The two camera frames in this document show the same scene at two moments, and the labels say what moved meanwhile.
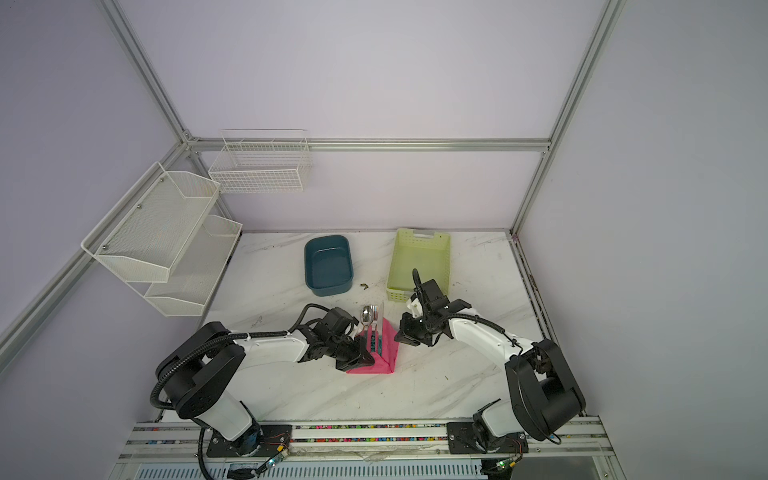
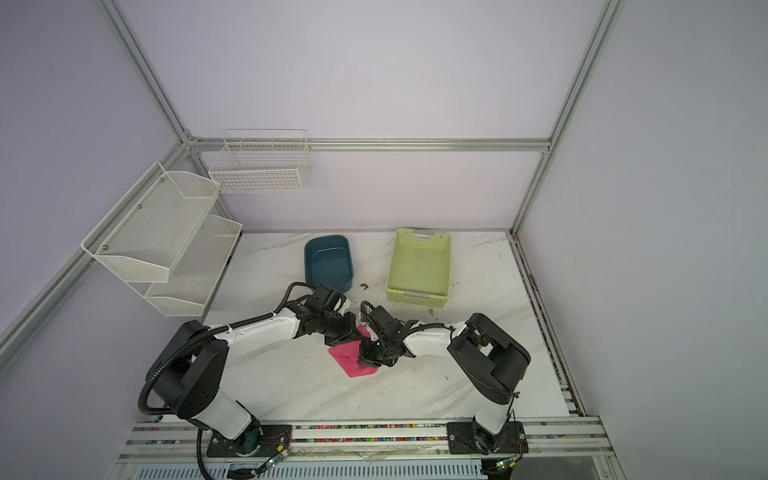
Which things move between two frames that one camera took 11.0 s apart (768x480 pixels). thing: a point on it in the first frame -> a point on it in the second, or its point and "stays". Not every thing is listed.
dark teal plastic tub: [328, 265] stays
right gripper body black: [416, 329] -> [375, 353]
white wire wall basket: [262, 161] stays
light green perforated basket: [428, 252] stays
